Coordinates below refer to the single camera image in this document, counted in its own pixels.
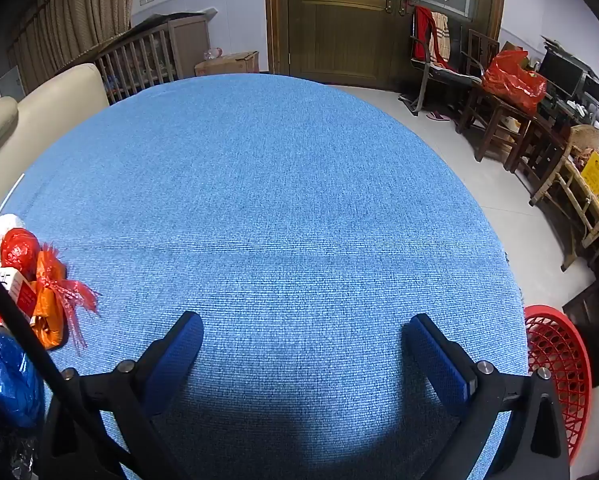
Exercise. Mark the thin white tube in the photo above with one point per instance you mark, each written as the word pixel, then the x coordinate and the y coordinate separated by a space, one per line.
pixel 4 206

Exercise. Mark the orange snack packet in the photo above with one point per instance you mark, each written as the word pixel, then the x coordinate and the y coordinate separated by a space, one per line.
pixel 49 305

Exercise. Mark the crumpled blue plastic bag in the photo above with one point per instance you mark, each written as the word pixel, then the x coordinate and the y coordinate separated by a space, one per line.
pixel 6 380

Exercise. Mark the wooden crib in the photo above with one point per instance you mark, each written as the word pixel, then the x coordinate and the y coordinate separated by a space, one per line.
pixel 189 45

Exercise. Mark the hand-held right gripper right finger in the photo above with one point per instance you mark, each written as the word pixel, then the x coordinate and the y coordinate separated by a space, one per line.
pixel 437 360

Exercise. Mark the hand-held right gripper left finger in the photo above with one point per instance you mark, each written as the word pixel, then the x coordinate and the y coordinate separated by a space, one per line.
pixel 179 350

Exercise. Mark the dark wooden chair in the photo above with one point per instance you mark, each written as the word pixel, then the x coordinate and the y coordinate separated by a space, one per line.
pixel 489 115

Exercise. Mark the beige curtain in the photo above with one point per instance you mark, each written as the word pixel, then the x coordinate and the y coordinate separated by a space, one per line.
pixel 79 10

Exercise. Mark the black monitor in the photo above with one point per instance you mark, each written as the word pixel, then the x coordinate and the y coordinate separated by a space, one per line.
pixel 562 75

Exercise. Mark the orange and white carton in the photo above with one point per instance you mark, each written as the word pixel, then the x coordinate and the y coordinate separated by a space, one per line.
pixel 16 292

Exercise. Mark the red plastic basket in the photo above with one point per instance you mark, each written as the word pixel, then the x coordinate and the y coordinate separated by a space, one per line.
pixel 559 350

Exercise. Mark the red garment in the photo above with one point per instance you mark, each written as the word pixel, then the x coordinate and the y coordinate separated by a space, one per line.
pixel 422 35

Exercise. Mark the black metal chair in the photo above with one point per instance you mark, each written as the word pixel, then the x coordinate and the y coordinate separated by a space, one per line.
pixel 447 77

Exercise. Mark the brown wooden door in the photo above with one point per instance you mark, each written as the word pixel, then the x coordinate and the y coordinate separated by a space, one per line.
pixel 339 35

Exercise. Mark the large red plastic bag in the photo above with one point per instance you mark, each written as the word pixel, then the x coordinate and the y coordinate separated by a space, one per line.
pixel 512 82

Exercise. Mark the crumpled red plastic bag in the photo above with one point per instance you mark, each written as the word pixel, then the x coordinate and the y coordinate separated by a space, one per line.
pixel 19 252

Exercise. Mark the cardboard box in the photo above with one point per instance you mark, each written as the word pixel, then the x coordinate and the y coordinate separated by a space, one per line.
pixel 229 64

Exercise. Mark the slipper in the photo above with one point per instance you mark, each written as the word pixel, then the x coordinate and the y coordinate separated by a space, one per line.
pixel 438 116

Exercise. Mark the beige sofa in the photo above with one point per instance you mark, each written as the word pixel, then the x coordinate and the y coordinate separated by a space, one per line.
pixel 54 105

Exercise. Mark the bamboo chair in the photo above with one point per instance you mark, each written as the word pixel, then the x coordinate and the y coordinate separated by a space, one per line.
pixel 574 195

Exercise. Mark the blue tablecloth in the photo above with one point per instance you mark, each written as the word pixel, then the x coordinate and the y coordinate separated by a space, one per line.
pixel 279 210

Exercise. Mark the crumpled white plastic bag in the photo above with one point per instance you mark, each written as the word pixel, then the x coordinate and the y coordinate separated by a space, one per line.
pixel 8 225

